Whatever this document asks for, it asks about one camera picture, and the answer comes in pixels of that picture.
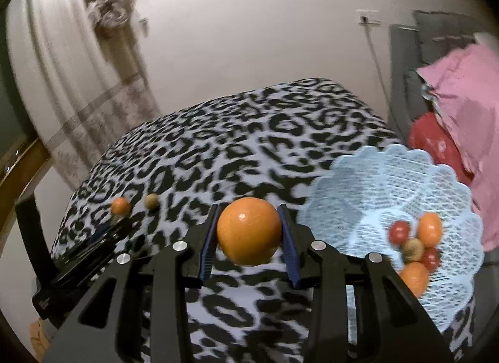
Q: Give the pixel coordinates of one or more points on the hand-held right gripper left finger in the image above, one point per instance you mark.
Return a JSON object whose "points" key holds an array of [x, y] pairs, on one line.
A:
{"points": [[208, 246]]}

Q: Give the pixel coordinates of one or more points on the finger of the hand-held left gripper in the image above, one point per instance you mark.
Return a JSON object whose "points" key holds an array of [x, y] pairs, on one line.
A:
{"points": [[115, 232]]}

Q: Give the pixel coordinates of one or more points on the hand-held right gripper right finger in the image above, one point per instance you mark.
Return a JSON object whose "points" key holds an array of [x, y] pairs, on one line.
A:
{"points": [[290, 248]]}

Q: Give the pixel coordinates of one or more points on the large glossy orange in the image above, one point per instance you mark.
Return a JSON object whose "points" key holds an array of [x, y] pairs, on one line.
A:
{"points": [[249, 230]]}

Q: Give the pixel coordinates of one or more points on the small tan round fruit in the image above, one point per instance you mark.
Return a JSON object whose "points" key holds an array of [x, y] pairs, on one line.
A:
{"points": [[151, 201]]}

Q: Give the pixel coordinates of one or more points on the light blue plastic basket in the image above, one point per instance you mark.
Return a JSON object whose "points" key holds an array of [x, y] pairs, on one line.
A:
{"points": [[362, 191]]}

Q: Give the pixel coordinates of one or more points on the dark reddish brown fruit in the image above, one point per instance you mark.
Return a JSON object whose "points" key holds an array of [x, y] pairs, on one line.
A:
{"points": [[432, 259], [399, 231]]}

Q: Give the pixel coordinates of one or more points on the orange brown object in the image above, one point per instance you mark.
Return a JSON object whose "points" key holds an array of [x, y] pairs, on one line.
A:
{"points": [[39, 332]]}

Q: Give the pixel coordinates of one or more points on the wooden framed window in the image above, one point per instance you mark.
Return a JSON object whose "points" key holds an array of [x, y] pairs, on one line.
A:
{"points": [[29, 160]]}

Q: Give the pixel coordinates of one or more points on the black white leopard print blanket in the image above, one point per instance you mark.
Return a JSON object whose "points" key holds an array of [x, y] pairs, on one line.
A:
{"points": [[234, 133]]}

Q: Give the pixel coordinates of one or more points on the beige patterned curtain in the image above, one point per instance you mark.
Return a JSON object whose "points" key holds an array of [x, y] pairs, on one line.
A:
{"points": [[78, 86]]}

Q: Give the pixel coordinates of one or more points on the grey upholstered headboard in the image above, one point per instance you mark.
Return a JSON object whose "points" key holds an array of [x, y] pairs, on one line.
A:
{"points": [[405, 47]]}

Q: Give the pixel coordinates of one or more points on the pink cloth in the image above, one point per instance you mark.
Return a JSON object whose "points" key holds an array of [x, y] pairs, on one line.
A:
{"points": [[467, 94]]}

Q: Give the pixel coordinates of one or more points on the black upright post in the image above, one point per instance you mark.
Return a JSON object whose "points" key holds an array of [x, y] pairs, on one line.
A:
{"points": [[33, 238]]}

